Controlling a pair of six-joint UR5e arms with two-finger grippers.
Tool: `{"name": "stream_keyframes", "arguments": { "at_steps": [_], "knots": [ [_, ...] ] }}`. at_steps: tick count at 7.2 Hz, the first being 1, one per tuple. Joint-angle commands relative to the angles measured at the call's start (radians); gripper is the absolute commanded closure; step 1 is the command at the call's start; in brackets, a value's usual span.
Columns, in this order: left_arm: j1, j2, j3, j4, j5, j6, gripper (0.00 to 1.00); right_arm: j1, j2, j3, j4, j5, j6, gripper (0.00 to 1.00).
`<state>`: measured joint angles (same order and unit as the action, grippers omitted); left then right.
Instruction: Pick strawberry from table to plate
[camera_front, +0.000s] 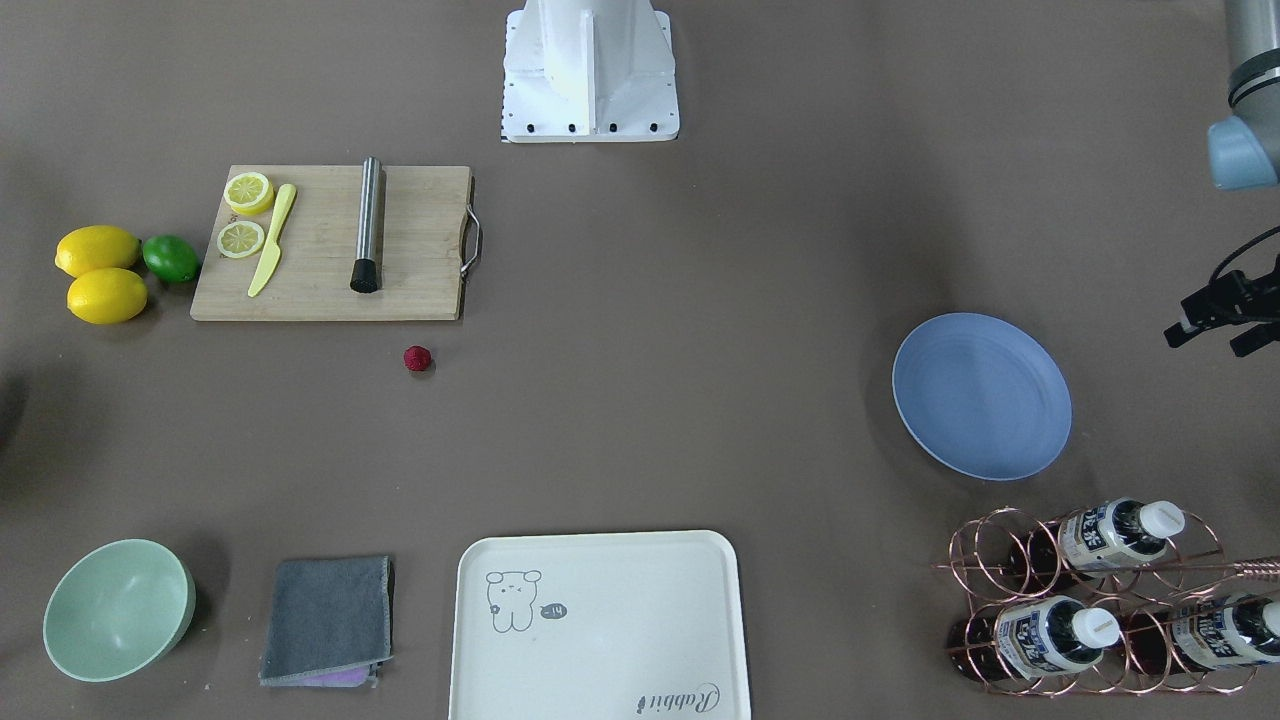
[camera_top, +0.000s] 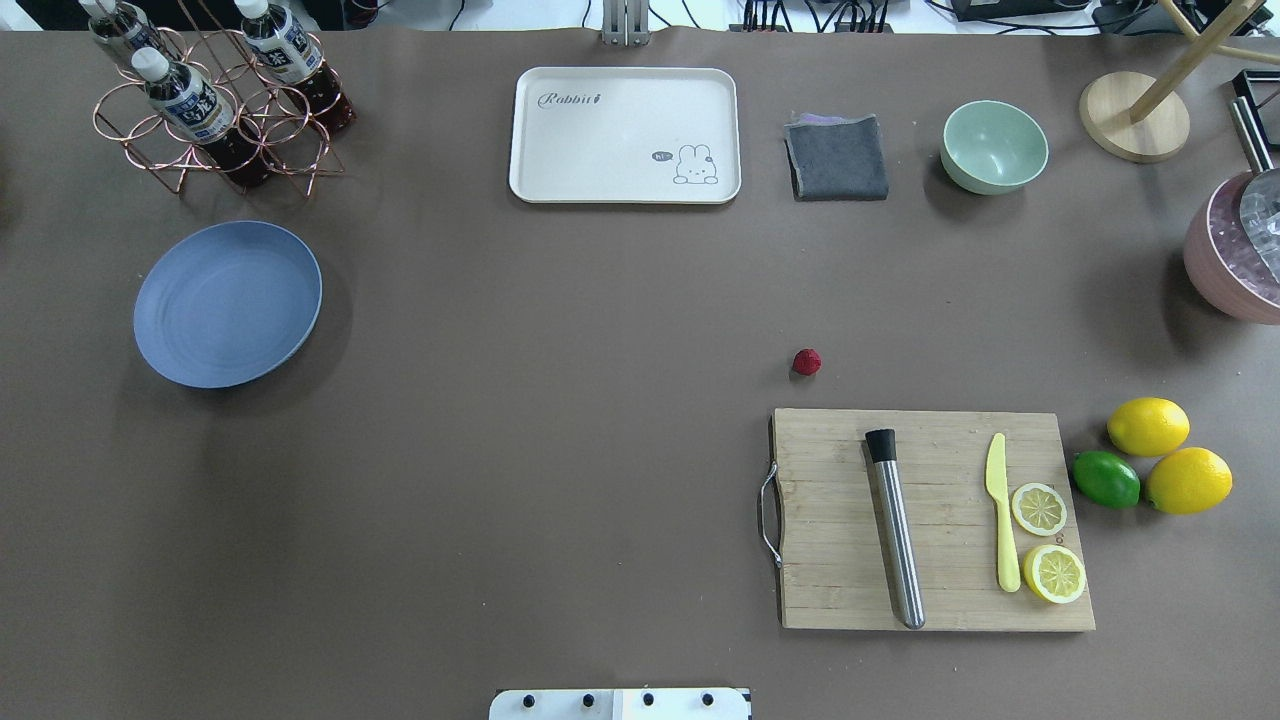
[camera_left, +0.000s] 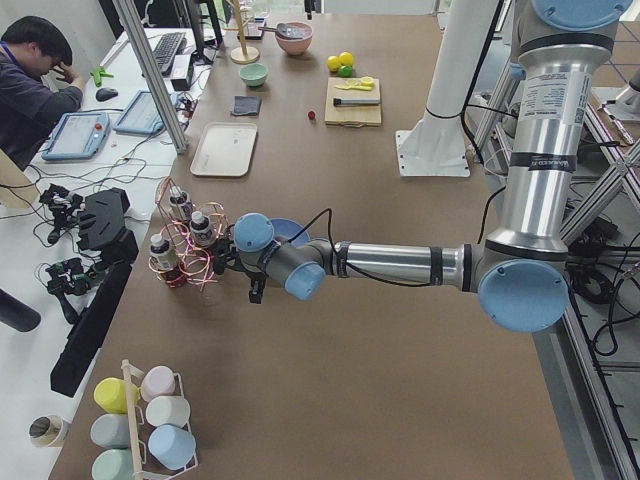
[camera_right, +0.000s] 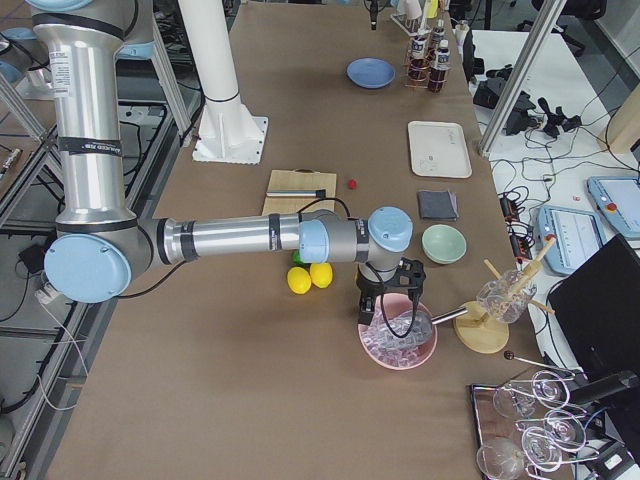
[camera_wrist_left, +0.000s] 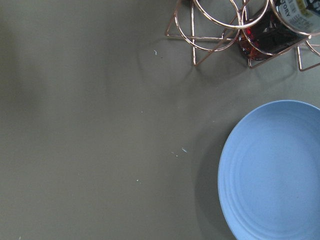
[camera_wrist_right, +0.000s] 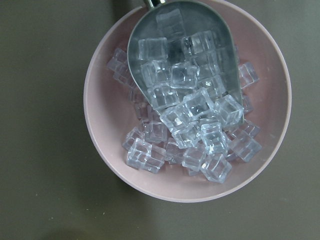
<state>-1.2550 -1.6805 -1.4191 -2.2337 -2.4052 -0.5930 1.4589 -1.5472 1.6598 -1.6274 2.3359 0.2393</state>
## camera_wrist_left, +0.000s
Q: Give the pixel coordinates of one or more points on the copper wire bottle rack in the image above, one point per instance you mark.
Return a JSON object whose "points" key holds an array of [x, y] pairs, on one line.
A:
{"points": [[213, 26]]}

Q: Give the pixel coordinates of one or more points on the dark tea bottle front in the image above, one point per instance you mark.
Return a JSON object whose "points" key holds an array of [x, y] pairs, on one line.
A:
{"points": [[283, 25]]}

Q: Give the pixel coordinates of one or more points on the blue plate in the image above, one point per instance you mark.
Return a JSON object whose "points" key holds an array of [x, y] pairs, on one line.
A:
{"points": [[268, 177]]}

